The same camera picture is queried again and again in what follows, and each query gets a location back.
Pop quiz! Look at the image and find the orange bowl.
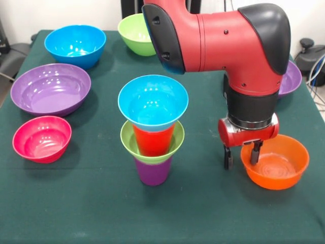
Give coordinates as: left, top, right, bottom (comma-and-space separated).
240, 134, 310, 191

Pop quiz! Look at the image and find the black office chair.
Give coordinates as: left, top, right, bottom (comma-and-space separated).
0, 43, 33, 77

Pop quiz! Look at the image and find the small blue bowl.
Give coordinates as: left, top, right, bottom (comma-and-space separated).
117, 74, 189, 133

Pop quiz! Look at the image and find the red cup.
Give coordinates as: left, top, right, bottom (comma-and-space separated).
132, 121, 176, 157

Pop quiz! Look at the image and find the white cable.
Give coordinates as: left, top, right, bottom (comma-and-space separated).
0, 72, 16, 82

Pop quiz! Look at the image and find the wide purple bowl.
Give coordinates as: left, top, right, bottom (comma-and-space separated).
278, 60, 303, 100
10, 63, 92, 117

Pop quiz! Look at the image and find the dark green tablecloth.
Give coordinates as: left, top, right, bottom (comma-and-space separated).
0, 29, 325, 244

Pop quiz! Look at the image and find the black grey machine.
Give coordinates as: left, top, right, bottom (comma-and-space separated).
290, 38, 325, 77

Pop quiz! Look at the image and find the pink bowl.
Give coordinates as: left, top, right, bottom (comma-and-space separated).
12, 115, 73, 164

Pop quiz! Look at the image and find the small green bowl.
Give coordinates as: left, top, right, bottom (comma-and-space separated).
120, 119, 185, 165

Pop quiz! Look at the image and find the purple cup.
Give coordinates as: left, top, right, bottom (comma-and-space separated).
134, 156, 173, 187

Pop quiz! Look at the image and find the grey cable bundle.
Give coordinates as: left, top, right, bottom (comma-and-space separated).
306, 54, 325, 112

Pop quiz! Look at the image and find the large green bowl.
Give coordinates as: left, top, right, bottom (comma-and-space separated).
117, 13, 157, 57

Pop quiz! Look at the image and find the large blue bowl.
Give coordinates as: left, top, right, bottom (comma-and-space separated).
44, 24, 107, 70

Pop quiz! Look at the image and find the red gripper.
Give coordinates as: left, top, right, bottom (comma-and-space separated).
217, 113, 280, 171

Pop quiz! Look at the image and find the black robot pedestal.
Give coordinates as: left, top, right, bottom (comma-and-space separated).
121, 0, 145, 17

